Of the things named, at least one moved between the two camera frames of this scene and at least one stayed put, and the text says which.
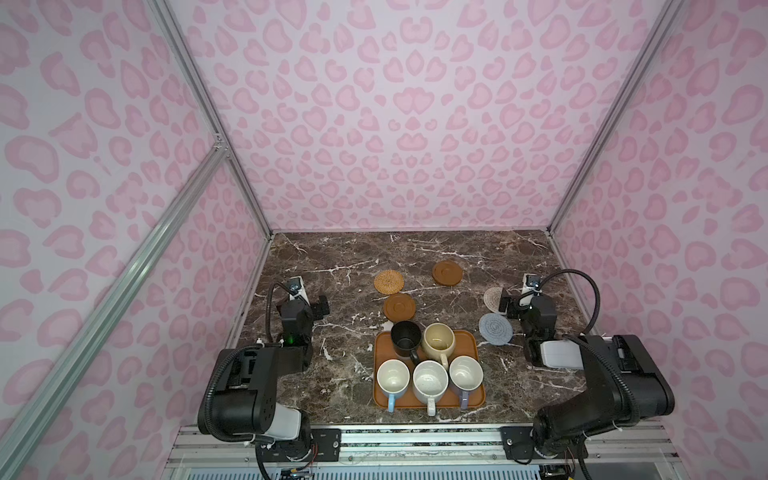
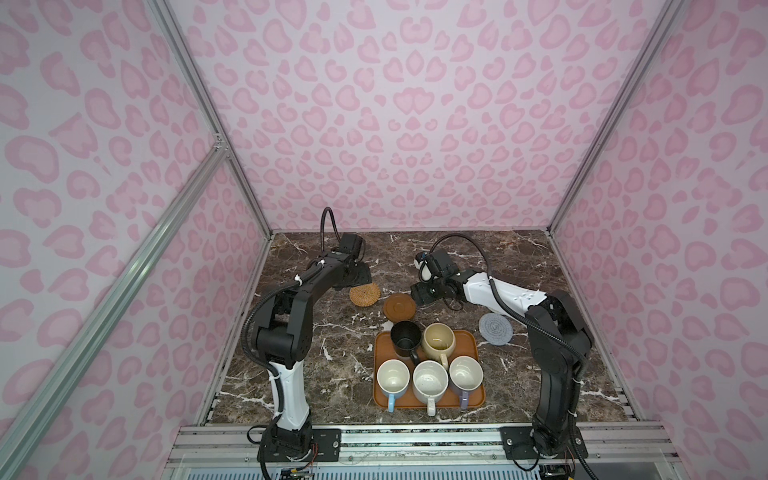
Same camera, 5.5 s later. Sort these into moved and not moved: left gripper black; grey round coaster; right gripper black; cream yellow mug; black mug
Moved: left gripper black; right gripper black
Not moved: grey round coaster; black mug; cream yellow mug
